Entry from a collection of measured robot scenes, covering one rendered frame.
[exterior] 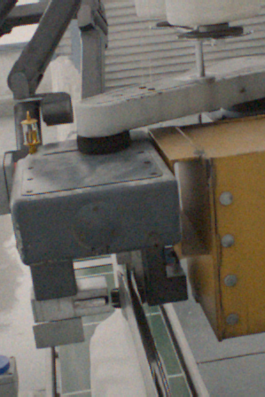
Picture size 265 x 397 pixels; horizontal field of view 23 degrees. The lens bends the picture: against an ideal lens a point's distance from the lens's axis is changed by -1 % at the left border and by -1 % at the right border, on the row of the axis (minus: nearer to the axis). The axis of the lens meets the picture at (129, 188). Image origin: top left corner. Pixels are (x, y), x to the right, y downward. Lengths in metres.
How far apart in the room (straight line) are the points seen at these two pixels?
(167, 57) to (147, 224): 7.88
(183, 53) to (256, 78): 7.59
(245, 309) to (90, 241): 0.31
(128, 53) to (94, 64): 6.99
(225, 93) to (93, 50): 0.62
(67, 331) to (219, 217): 0.41
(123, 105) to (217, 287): 0.33
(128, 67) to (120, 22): 0.59
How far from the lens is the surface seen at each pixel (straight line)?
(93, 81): 1.67
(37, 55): 1.42
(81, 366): 2.28
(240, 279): 1.07
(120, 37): 8.66
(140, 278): 1.25
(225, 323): 1.10
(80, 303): 1.23
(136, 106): 1.08
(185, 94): 1.14
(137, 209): 0.92
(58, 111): 1.40
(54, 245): 0.93
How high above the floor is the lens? 1.61
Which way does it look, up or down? 18 degrees down
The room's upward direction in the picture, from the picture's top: 6 degrees counter-clockwise
